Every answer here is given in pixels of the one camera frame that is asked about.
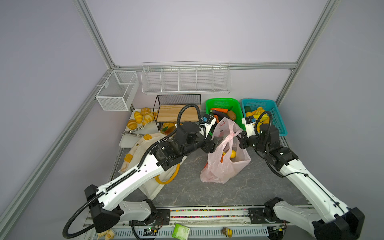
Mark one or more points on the croissant bread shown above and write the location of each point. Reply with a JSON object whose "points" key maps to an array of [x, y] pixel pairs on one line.
{"points": [[132, 125], [138, 117], [148, 115]]}

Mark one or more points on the croissant bread middle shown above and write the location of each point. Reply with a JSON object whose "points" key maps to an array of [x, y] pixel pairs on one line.
{"points": [[138, 117]]}

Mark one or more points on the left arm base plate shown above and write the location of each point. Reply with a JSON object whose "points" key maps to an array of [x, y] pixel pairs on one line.
{"points": [[161, 217]]}

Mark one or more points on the white mesh wall box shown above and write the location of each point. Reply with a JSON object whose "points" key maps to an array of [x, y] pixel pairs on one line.
{"points": [[118, 91]]}

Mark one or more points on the small yellow round toy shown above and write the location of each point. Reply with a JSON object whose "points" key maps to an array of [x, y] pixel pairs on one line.
{"points": [[227, 232]]}

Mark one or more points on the yellow toy banana pieces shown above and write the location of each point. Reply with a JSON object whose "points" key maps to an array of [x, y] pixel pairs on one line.
{"points": [[108, 235]]}

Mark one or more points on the croissant bread right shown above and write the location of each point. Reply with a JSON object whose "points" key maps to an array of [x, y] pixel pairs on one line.
{"points": [[148, 115]]}

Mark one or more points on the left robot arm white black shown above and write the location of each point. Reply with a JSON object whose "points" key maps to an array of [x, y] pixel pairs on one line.
{"points": [[106, 202]]}

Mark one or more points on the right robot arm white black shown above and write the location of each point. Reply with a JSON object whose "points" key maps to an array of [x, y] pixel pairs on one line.
{"points": [[332, 219]]}

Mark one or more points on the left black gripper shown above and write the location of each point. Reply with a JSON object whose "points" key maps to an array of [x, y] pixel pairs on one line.
{"points": [[210, 146]]}

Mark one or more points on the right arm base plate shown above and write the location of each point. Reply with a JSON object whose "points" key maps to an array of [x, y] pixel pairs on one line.
{"points": [[262, 215]]}

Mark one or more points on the white canvas tote bag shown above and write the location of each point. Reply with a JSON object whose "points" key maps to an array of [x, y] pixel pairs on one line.
{"points": [[149, 177]]}

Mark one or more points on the teal plastic basket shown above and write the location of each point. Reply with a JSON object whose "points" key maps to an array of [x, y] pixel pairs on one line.
{"points": [[268, 105]]}

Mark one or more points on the orange carrot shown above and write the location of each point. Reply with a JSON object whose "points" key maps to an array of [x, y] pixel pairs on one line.
{"points": [[220, 110]]}

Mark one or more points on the croissant bread front left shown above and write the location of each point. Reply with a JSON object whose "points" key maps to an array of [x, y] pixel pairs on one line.
{"points": [[132, 125]]}

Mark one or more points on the black wire shelf wooden board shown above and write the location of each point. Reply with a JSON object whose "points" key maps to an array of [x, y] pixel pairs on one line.
{"points": [[169, 106]]}

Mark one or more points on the dark purple eggplant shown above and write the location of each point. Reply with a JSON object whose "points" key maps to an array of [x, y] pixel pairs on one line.
{"points": [[219, 114]]}

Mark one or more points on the white wire wall basket long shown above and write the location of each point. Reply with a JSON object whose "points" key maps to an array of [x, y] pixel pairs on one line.
{"points": [[195, 77]]}

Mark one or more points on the brown potato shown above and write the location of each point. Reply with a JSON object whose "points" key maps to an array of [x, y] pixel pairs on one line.
{"points": [[231, 115]]}

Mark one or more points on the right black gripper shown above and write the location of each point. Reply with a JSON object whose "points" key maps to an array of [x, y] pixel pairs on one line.
{"points": [[243, 138]]}

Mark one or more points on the green plastic basket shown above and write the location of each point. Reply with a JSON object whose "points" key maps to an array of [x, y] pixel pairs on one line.
{"points": [[227, 103]]}

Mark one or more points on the pink plastic grocery bag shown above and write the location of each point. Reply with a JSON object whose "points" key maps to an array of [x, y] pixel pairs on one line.
{"points": [[235, 160]]}

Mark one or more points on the metal tongs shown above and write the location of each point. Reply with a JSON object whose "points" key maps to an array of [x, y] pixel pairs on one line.
{"points": [[133, 132]]}

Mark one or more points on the green small box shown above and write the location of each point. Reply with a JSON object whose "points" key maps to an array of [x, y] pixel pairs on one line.
{"points": [[181, 232]]}

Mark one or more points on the white bread tray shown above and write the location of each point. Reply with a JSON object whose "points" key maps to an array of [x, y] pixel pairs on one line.
{"points": [[129, 141]]}

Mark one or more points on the yellow banana bunch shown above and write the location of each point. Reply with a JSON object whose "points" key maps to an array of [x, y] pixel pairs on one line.
{"points": [[257, 113]]}

